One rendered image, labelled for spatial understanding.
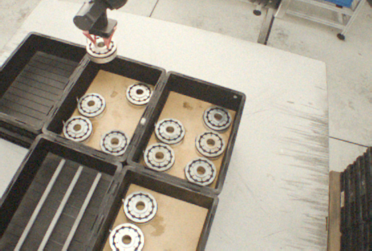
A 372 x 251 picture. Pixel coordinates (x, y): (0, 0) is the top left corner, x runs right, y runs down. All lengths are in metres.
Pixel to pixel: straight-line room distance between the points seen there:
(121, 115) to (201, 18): 1.84
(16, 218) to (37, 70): 0.61
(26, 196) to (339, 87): 2.39
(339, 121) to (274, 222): 1.48
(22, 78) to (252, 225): 1.05
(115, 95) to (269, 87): 0.71
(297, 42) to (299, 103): 1.48
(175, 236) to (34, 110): 0.68
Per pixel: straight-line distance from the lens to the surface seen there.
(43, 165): 1.15
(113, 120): 1.19
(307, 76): 1.69
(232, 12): 3.05
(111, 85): 1.28
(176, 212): 1.05
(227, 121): 1.19
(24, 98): 1.33
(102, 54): 1.10
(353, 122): 2.65
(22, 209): 1.12
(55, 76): 1.36
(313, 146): 1.46
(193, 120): 1.20
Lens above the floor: 1.83
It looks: 56 degrees down
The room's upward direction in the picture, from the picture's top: 9 degrees clockwise
